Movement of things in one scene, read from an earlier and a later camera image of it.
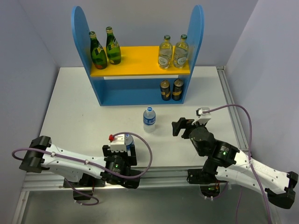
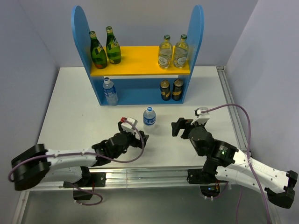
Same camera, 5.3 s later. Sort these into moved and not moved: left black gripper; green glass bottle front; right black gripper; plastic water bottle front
Moved: left black gripper; plastic water bottle front
Not moved: right black gripper; green glass bottle front
